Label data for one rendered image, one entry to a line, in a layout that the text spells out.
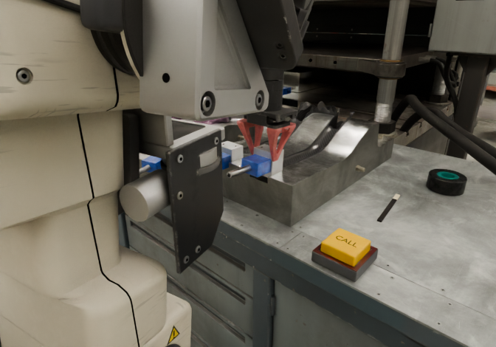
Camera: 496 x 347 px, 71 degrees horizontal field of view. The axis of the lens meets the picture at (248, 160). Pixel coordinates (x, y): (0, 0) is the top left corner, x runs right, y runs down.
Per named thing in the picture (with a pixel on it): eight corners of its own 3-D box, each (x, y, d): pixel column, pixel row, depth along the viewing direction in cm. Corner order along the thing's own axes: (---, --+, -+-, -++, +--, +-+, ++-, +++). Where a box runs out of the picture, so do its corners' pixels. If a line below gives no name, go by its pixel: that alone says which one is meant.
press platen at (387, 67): (401, 116, 119) (410, 62, 112) (170, 77, 199) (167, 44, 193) (463, 85, 176) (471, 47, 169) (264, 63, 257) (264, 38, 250)
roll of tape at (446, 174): (460, 199, 79) (463, 185, 77) (422, 190, 83) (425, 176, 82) (466, 187, 84) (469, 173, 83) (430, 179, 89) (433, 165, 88)
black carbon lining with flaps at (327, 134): (286, 176, 74) (287, 133, 70) (231, 157, 84) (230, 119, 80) (360, 138, 97) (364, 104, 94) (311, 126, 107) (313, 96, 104)
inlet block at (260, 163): (238, 193, 62) (239, 164, 61) (218, 184, 66) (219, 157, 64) (282, 174, 72) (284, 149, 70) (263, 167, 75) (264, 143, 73)
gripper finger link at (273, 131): (266, 151, 74) (268, 107, 71) (294, 159, 69) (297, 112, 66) (244, 159, 69) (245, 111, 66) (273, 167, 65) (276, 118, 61)
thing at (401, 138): (390, 156, 124) (393, 136, 122) (170, 102, 205) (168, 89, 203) (454, 112, 182) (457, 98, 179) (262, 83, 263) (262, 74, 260)
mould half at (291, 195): (290, 227, 68) (294, 163, 63) (202, 187, 84) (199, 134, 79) (391, 157, 103) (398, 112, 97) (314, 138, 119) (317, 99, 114)
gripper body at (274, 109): (256, 111, 73) (257, 74, 70) (297, 119, 66) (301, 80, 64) (235, 116, 68) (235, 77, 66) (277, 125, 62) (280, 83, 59)
